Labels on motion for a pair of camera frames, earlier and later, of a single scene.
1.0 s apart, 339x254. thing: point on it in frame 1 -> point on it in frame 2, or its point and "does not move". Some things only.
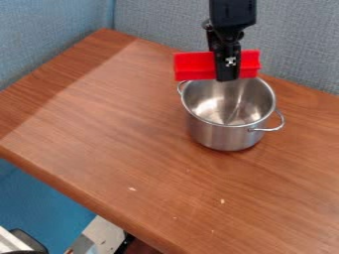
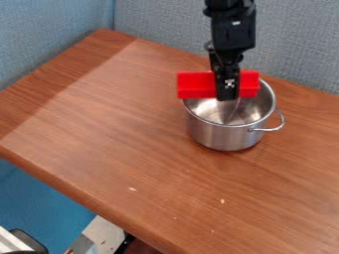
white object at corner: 11,243 does not move
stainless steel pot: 230,111 does not move
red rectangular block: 197,65 -> 197,84
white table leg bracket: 101,238 does not move
